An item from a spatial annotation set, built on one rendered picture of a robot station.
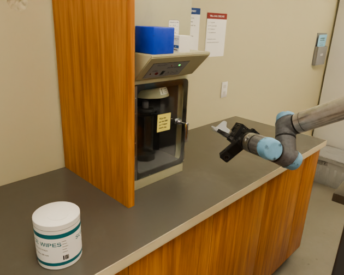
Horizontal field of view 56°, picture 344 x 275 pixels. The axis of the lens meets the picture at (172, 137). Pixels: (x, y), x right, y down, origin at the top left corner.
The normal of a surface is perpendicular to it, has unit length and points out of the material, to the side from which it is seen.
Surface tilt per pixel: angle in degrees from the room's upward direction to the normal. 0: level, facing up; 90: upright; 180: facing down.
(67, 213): 0
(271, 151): 81
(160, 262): 90
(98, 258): 0
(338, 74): 90
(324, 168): 95
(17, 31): 90
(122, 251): 0
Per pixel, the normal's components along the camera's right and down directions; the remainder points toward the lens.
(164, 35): 0.71, 0.26
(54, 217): 0.04, -0.94
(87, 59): -0.70, 0.22
